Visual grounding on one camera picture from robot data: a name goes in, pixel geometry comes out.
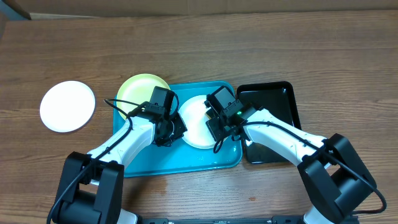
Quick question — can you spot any teal plastic tray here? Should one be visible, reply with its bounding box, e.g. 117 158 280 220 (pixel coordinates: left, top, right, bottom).
113 81 243 178

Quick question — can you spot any black rectangular tray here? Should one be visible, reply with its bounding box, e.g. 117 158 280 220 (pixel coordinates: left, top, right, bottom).
237 81 302 164

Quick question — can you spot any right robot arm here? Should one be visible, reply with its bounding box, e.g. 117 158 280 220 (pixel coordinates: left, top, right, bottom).
205 86 379 223

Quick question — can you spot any green yellow sponge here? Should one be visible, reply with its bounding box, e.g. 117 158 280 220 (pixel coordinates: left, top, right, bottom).
205 110 214 119

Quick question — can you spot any white plate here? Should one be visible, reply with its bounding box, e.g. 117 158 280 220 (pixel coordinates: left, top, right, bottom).
178 95 216 149
39 81 96 133

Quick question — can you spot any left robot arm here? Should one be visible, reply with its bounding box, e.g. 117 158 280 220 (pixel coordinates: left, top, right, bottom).
47 86 187 223

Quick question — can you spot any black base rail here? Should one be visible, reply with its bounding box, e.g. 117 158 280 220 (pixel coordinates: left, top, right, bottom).
137 215 305 224

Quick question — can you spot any yellow-green plate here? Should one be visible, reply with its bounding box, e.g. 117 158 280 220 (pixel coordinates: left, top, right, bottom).
116 73 170 114

